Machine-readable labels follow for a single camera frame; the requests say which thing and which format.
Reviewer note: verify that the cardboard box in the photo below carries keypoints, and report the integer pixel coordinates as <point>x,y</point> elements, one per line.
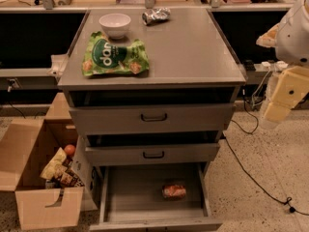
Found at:
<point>26,147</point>

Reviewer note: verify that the yellow snack bag in box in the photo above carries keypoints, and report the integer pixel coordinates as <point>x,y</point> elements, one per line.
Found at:
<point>50,169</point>

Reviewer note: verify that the white power strip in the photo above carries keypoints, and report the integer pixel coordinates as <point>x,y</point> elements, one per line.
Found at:
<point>278,66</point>

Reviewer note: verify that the orange soda can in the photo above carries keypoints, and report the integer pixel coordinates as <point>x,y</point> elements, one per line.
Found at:
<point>174,192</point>

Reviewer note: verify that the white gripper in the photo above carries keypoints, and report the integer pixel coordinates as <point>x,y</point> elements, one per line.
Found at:
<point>294,38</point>

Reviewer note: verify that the crumpled silver foil bag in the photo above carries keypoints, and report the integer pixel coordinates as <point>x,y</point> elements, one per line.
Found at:
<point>155,15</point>

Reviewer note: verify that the brown snack packet in box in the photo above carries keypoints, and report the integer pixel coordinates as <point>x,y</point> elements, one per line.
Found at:
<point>66,177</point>

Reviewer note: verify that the green chip bag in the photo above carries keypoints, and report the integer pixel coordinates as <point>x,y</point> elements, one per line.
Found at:
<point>102,57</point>

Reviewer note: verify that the grey drawer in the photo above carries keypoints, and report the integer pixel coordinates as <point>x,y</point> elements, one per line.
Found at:
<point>132,201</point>
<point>151,154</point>
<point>133,119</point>

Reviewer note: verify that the grey drawer cabinet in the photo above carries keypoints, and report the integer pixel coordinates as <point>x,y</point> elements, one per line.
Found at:
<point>189,64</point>

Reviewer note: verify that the grey middle drawer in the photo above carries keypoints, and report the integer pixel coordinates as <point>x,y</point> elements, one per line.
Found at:
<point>151,154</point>

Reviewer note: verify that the grey bottom drawer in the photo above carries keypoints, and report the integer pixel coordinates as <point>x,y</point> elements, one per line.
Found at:
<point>132,201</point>

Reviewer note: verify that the grey top drawer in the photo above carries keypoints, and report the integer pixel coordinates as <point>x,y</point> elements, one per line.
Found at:
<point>133,119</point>

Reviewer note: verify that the orange fruit in box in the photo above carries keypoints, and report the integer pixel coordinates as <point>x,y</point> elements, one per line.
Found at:
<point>69,150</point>

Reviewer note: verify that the white bowl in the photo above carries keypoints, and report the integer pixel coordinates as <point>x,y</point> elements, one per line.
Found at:
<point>115,26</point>

